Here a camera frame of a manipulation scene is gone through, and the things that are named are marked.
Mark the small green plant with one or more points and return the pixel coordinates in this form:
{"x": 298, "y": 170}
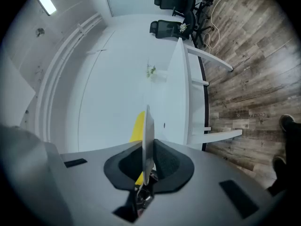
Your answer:
{"x": 154, "y": 73}

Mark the person's black trouser leg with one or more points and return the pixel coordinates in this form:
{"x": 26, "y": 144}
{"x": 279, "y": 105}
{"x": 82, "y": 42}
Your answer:
{"x": 291, "y": 154}

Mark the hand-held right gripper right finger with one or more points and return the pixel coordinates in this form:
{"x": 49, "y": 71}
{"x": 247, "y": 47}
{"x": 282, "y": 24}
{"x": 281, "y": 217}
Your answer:
{"x": 174, "y": 171}

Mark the yellow corn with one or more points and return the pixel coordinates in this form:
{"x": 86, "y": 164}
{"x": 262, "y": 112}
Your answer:
{"x": 138, "y": 128}

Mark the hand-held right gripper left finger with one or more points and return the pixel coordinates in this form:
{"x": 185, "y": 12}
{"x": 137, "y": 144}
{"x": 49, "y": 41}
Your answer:
{"x": 122, "y": 168}

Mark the ceiling light panel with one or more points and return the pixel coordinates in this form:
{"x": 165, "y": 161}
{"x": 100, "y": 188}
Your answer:
{"x": 45, "y": 0}

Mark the white table top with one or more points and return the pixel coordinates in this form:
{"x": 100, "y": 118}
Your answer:
{"x": 178, "y": 83}

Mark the small white flower sprig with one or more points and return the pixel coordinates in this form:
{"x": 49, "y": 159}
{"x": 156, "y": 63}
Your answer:
{"x": 184, "y": 27}

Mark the black office chair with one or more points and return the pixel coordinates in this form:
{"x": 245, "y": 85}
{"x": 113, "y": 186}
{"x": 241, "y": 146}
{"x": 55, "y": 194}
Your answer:
{"x": 164, "y": 29}
{"x": 171, "y": 0}

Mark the person's black shoe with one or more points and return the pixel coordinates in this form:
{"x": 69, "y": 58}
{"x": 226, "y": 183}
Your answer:
{"x": 279, "y": 167}
{"x": 287, "y": 122}

